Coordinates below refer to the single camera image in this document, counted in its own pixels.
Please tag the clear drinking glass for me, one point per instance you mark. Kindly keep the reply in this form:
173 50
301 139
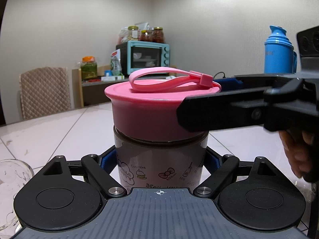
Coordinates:
14 175

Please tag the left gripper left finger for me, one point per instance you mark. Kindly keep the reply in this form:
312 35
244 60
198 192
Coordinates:
66 194

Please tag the red contents jar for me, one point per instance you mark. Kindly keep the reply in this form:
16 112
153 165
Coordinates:
146 36
158 35

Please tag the pink patterned bottle body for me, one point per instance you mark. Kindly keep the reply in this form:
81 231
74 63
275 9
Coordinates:
149 164

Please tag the teal toaster oven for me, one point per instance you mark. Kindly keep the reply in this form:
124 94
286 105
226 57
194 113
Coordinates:
136 55

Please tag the orange lid pickle jar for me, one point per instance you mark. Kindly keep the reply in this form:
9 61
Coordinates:
88 68

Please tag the blue thermos flask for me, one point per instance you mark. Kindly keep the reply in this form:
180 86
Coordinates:
280 56

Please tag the red contents jar right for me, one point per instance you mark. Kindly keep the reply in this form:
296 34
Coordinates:
158 35

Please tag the pink bottle cap with strap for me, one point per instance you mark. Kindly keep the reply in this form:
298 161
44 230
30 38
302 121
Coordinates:
144 107

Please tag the glass jar yellow lid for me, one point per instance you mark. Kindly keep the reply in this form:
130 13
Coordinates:
133 32

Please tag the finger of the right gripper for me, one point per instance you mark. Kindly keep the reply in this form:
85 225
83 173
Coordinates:
293 106
262 82

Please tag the right hand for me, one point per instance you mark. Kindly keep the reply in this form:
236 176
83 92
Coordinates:
296 149

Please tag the red contents jar middle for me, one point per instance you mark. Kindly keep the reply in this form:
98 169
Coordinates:
146 36

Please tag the wooden side shelf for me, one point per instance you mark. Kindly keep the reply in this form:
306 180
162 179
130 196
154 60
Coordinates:
85 93

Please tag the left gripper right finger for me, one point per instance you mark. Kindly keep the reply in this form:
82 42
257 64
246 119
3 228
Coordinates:
252 194

